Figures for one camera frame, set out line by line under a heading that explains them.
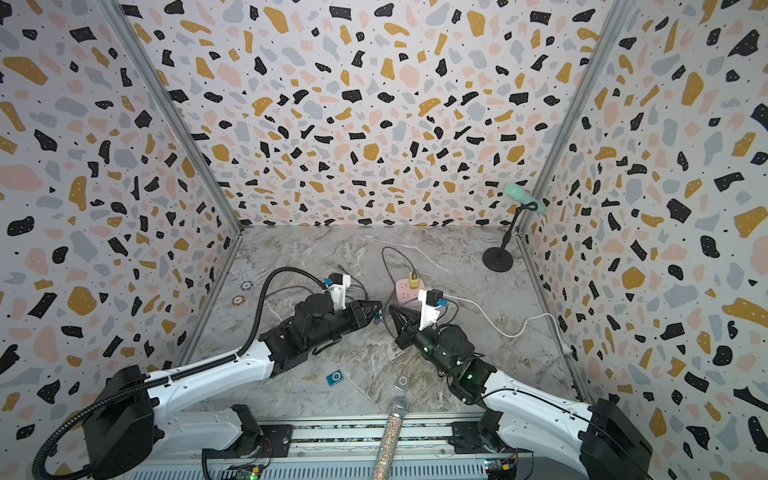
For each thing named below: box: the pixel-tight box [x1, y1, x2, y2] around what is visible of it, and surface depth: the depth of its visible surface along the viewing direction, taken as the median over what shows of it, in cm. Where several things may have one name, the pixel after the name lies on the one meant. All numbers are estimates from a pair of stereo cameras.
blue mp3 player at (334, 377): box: [326, 370, 344, 387], surface depth 85 cm
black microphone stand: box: [482, 201, 539, 273], surface depth 115 cm
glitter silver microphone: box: [371, 398, 409, 480], surface depth 73 cm
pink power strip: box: [396, 278, 425, 304], surface depth 102 cm
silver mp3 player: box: [393, 376, 409, 393], surface depth 85 cm
